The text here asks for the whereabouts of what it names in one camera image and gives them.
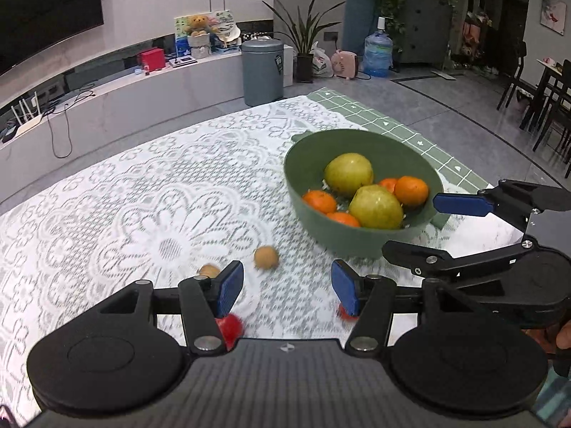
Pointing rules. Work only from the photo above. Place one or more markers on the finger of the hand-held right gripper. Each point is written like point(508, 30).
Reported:
point(461, 204)
point(428, 258)

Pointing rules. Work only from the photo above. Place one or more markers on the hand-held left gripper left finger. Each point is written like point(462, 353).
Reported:
point(229, 287)

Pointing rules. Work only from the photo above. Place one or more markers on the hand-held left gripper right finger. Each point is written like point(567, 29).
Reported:
point(345, 285)

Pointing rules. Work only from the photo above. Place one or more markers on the red cherry tomato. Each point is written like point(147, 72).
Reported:
point(231, 330)
point(344, 312)

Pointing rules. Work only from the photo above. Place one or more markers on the orange mandarin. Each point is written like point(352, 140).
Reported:
point(320, 200)
point(411, 191)
point(387, 184)
point(343, 219)

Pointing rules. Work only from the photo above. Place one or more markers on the green colander bowl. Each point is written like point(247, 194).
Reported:
point(321, 227)

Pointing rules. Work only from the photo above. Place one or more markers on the yellow-green pear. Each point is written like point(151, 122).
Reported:
point(375, 207)

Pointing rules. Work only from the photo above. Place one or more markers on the green pear with red blush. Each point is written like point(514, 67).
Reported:
point(349, 174)

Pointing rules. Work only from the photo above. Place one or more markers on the person's right hand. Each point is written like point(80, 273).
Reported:
point(564, 335)

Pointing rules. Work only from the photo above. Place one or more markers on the teal striped cloth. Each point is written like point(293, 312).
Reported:
point(553, 403)

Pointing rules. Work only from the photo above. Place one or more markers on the black dining chair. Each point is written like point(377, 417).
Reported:
point(557, 116)
point(517, 80)

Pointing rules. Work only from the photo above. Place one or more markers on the white lace tablecloth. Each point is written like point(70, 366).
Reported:
point(111, 214)

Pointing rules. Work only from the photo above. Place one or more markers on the dark dining table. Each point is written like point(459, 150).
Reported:
point(551, 67)

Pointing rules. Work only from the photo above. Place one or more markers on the cluttered dark shelf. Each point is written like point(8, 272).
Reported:
point(475, 40)

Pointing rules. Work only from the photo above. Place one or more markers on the blue water jug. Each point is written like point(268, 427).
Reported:
point(378, 53)

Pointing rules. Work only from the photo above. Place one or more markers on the grey dresser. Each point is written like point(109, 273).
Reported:
point(424, 31)

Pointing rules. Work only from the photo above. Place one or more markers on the pink pig heater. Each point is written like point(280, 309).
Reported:
point(345, 64)

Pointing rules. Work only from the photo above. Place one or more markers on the white plastic bag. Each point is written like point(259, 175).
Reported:
point(320, 64)

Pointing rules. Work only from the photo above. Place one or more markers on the white television cabinet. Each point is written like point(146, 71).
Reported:
point(134, 102)

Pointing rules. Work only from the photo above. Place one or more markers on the grey trash bin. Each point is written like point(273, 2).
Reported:
point(262, 76)

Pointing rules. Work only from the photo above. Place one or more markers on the long-leaf potted plant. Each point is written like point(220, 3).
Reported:
point(304, 40)

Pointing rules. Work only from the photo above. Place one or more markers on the white flat scale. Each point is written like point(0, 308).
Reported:
point(183, 61)

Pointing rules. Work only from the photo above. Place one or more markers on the red box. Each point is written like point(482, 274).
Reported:
point(151, 59)

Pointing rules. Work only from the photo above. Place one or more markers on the white flower pot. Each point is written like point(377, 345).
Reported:
point(199, 47)

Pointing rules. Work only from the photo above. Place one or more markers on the white router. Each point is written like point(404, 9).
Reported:
point(26, 125)

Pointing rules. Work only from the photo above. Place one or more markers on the yellow teddy bear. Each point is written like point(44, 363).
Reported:
point(196, 24)

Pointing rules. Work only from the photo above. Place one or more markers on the green picture board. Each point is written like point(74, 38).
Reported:
point(223, 22)

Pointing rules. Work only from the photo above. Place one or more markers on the white wall picture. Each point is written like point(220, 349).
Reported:
point(553, 13)

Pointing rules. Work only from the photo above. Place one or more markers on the black wall television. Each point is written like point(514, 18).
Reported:
point(44, 9)

